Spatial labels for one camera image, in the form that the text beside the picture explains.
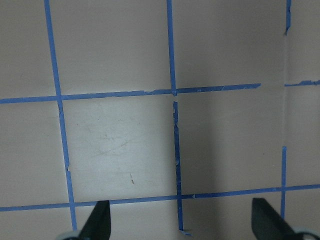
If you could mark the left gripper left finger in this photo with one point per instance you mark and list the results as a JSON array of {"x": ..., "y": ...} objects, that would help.
[{"x": 98, "y": 224}]

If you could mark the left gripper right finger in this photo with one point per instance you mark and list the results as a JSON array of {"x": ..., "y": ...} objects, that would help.
[{"x": 267, "y": 224}]

